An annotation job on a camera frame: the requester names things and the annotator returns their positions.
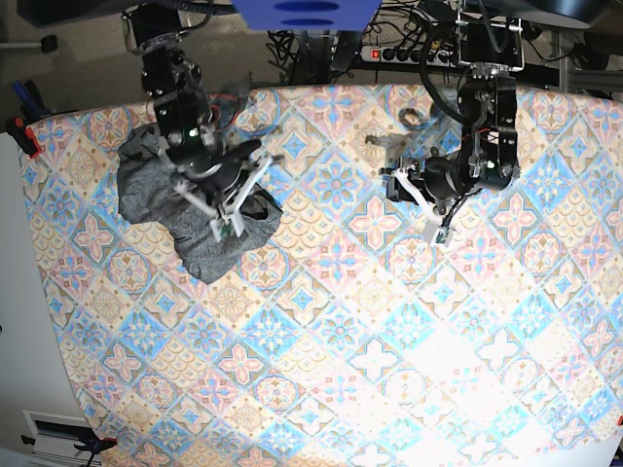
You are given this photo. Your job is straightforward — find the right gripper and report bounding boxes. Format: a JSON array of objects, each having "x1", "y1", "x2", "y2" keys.
[{"x1": 169, "y1": 140, "x2": 263, "y2": 204}]

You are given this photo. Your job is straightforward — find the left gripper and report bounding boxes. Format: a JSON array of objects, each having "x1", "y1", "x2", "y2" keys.
[{"x1": 385, "y1": 155, "x2": 472, "y2": 214}]

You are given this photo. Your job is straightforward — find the grey t-shirt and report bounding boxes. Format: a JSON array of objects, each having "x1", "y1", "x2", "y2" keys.
[{"x1": 117, "y1": 124, "x2": 282, "y2": 284}]

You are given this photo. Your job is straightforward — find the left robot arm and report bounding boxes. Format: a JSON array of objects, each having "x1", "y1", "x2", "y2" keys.
[{"x1": 380, "y1": 1, "x2": 525, "y2": 219}]

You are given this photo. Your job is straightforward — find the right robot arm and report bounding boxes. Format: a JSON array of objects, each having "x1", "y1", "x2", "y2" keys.
[{"x1": 122, "y1": 1, "x2": 261, "y2": 207}]

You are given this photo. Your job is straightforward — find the white power strip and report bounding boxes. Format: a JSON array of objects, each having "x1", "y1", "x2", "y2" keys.
[{"x1": 359, "y1": 44, "x2": 457, "y2": 68}]

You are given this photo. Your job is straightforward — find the patterned tablecloth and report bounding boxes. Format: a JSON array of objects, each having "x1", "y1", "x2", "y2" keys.
[{"x1": 20, "y1": 86, "x2": 622, "y2": 466}]

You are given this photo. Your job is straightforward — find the red black clamp top left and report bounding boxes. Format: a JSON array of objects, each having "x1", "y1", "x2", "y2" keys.
[{"x1": 5, "y1": 117, "x2": 41, "y2": 158}]

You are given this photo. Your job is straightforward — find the blue black clamp bottom left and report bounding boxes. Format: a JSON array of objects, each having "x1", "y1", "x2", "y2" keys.
[{"x1": 20, "y1": 435, "x2": 117, "y2": 460}]

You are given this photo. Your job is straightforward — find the white vent panel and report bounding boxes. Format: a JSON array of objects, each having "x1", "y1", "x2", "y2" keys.
[{"x1": 20, "y1": 410, "x2": 93, "y2": 466}]

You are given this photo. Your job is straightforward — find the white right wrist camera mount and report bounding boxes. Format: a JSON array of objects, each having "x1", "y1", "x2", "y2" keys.
[{"x1": 173, "y1": 155, "x2": 282, "y2": 242}]

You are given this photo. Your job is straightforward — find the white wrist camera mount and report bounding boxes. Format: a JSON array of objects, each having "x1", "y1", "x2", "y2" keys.
[
  {"x1": 173, "y1": 155, "x2": 282, "y2": 242},
  {"x1": 379, "y1": 159, "x2": 482, "y2": 246}
]

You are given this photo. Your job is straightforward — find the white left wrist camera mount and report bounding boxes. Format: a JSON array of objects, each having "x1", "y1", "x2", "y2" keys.
[{"x1": 379, "y1": 159, "x2": 482, "y2": 246}]

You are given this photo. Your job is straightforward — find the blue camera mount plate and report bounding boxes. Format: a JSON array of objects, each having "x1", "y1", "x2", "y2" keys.
[{"x1": 232, "y1": 0, "x2": 382, "y2": 31}]

